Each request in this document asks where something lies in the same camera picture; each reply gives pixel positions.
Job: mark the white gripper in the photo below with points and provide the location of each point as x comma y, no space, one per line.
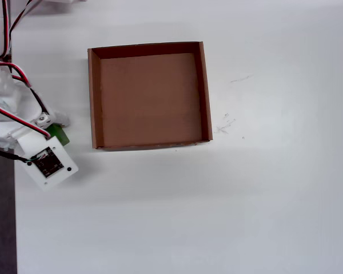
58,119

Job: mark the green cube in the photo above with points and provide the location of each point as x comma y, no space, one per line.
60,134

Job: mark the brown cardboard box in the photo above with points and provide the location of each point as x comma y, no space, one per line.
150,100

